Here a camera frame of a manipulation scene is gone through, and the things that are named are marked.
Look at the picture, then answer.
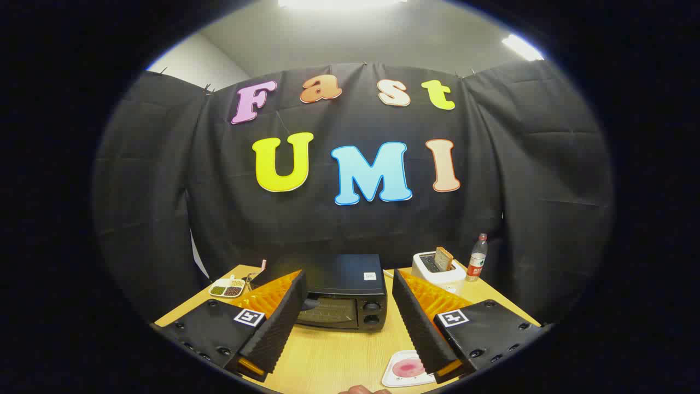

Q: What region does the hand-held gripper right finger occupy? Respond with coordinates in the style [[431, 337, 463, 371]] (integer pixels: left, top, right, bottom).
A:
[[392, 268, 547, 384]]

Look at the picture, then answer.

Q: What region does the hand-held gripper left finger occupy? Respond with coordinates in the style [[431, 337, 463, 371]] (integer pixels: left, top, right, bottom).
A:
[[159, 269, 308, 383]]

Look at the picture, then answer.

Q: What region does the pink round food slice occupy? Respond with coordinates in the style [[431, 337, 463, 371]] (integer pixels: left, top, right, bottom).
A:
[[393, 358, 426, 378]]

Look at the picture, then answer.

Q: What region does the white square plate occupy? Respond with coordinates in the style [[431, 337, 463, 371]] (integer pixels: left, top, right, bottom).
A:
[[381, 350, 438, 388]]

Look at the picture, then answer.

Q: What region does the black toaster oven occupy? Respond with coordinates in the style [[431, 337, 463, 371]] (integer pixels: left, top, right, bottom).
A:
[[253, 253, 389, 332]]

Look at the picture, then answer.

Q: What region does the white toaster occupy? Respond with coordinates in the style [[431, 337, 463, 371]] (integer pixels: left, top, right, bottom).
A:
[[411, 251, 467, 285]]

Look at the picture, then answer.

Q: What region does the divided white dish of beans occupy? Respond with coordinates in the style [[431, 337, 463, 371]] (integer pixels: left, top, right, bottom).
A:
[[209, 276, 246, 298]]

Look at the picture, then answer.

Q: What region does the clear water bottle red label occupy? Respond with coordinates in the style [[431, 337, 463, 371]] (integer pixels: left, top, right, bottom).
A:
[[466, 233, 488, 282]]

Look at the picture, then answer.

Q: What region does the black backdrop cloth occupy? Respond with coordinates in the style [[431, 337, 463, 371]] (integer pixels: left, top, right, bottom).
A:
[[93, 61, 616, 326]]

